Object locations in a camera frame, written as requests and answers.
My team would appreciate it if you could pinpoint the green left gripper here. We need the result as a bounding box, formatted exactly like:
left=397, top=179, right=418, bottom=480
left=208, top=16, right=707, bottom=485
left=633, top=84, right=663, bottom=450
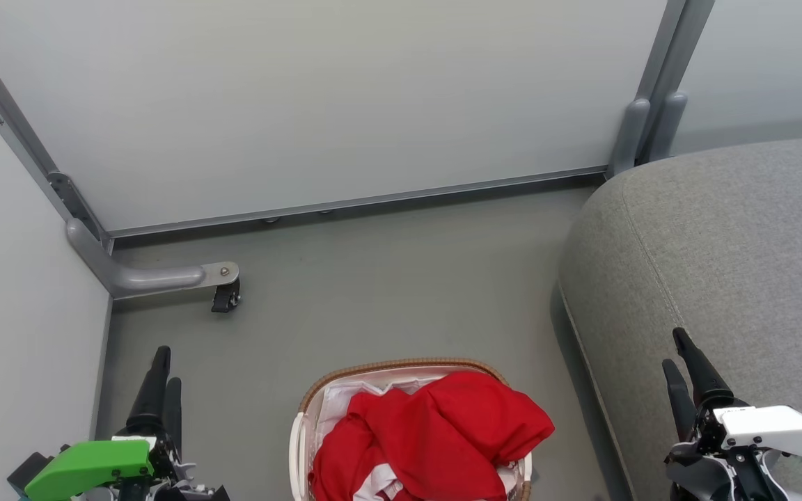
left=24, top=346, right=229, bottom=501

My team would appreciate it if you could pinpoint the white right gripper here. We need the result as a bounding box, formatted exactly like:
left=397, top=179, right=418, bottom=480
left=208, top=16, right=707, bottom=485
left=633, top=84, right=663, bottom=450
left=661, top=327, right=802, bottom=501

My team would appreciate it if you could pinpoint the white wicker-rimmed laundry basket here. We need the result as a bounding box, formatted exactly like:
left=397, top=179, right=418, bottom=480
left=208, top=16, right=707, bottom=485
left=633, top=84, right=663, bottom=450
left=289, top=358, right=534, bottom=501

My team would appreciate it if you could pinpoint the dark metal hinge bracket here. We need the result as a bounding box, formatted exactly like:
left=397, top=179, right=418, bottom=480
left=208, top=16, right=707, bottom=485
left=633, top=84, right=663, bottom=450
left=47, top=172, right=104, bottom=241

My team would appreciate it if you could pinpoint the grey fabric sofa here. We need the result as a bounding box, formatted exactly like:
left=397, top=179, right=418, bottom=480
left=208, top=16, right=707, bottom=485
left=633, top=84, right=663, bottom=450
left=557, top=134, right=802, bottom=501

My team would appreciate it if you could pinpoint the grey metal partition post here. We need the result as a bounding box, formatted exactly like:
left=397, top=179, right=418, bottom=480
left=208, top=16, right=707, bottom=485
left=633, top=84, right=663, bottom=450
left=652, top=0, right=716, bottom=163
left=0, top=10, right=113, bottom=253
left=606, top=0, right=687, bottom=179

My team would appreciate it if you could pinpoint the grey partition support foot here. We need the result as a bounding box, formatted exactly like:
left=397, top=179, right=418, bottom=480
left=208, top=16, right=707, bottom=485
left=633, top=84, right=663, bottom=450
left=65, top=218, right=240, bottom=301

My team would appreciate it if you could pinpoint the grey metal partition rail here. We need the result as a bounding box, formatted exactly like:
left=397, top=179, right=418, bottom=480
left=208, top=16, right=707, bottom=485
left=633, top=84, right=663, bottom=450
left=104, top=166, right=611, bottom=239

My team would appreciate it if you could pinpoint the red garment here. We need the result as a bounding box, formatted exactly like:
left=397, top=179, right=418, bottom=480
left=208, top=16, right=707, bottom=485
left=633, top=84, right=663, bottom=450
left=308, top=371, right=556, bottom=501

